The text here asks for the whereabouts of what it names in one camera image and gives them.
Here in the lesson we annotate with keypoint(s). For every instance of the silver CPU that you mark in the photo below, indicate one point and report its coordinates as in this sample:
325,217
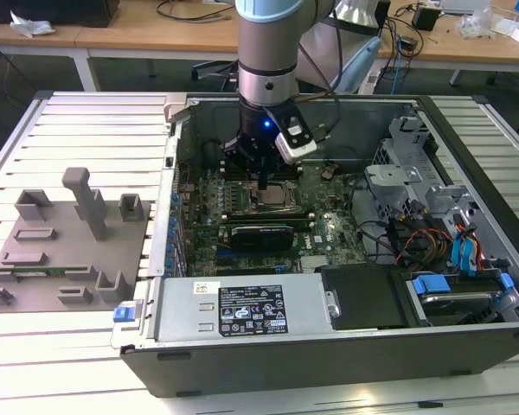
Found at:
274,199

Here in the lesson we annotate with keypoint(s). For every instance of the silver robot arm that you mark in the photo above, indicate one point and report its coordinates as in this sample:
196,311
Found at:
268,43

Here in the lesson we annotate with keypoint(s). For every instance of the CPU socket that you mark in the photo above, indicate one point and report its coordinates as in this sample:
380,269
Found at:
256,203

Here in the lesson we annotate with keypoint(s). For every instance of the black RAM slot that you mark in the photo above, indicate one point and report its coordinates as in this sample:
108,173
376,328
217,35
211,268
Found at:
268,214
295,174
268,223

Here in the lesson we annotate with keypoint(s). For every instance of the black office chair base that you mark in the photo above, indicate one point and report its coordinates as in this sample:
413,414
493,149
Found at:
207,67

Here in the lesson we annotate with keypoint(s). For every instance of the round coin cell battery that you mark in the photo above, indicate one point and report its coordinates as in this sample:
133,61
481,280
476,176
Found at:
326,173

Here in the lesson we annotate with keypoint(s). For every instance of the green motherboard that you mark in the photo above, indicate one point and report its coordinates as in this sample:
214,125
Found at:
328,203

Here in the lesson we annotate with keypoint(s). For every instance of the black graphics card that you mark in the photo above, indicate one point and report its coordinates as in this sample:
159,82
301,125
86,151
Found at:
264,238

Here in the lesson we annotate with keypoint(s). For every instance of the silver metal drive cage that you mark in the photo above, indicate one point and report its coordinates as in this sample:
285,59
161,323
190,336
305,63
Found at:
393,177

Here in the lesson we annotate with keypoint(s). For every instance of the silver chipset heatsink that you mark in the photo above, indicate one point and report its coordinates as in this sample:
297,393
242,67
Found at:
315,263

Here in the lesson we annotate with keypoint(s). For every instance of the wooden desk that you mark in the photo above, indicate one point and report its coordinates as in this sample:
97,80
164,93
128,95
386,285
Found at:
112,36

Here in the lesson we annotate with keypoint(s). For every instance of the black tower box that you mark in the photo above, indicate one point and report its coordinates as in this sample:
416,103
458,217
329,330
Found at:
385,13

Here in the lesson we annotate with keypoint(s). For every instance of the small black box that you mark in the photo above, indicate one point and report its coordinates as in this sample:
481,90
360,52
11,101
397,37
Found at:
426,19

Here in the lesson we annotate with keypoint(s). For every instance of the silver power supply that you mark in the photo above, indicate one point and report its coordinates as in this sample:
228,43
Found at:
177,311

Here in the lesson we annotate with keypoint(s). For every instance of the black plastic shroud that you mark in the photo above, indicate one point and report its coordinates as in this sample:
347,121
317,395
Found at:
359,298

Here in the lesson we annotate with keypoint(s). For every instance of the black computer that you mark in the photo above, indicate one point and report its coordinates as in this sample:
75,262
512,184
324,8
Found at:
69,10

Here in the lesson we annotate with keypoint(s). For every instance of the blue case latch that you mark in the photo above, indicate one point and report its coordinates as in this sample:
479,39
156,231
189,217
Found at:
123,312

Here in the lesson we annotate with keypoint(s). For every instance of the grey parts rack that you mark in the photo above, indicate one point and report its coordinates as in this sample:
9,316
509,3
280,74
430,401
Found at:
69,259

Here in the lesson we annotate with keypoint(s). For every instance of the clear plastic bag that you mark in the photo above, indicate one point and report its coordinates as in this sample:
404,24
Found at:
476,23

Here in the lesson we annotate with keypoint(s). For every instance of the crumpled white paper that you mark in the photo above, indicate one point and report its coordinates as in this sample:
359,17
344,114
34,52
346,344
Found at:
32,26

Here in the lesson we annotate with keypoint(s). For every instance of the black open PC case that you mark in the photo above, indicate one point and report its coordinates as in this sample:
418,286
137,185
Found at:
328,363

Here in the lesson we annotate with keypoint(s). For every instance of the green RAM stick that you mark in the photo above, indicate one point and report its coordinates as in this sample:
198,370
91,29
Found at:
39,272

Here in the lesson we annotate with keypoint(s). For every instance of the hard disk in blue carrier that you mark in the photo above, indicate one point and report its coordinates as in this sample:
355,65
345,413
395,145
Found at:
454,300

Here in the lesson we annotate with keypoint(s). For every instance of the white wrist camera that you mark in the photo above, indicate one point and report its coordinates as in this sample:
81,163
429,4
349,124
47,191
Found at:
296,151

